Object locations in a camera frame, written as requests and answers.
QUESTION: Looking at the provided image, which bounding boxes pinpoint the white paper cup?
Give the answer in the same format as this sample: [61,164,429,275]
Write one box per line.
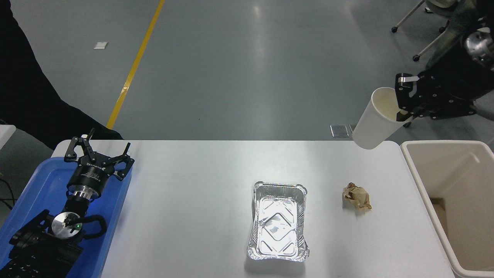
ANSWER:
[352,87,413,150]

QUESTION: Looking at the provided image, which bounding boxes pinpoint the person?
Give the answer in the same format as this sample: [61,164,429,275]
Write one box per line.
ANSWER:
[0,0,124,150]

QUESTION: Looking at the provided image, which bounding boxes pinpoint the crumpled tan paper ball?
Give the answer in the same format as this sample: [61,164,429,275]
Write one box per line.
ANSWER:
[342,183,372,211]

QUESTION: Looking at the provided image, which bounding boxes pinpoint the large pale plastic bin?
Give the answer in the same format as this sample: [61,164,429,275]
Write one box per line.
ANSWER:
[400,140,494,278]

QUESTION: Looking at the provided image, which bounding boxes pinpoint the blue plastic tray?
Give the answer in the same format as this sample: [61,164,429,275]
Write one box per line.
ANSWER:
[0,156,134,278]

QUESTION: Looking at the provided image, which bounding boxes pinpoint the rectangular foil tray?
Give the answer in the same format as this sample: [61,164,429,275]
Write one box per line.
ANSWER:
[247,181,310,263]

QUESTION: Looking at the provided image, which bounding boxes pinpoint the thin black cable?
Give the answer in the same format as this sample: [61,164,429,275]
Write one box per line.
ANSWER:
[0,178,16,211]

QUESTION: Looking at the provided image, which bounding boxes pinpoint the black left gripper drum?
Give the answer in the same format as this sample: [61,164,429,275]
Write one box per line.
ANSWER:
[67,154,117,194]

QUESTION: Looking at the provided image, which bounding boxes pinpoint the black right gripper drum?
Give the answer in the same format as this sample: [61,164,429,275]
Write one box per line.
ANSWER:
[424,58,494,102]

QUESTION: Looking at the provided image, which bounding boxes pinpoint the white side table corner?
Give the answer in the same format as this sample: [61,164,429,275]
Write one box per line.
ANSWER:
[0,124,17,149]

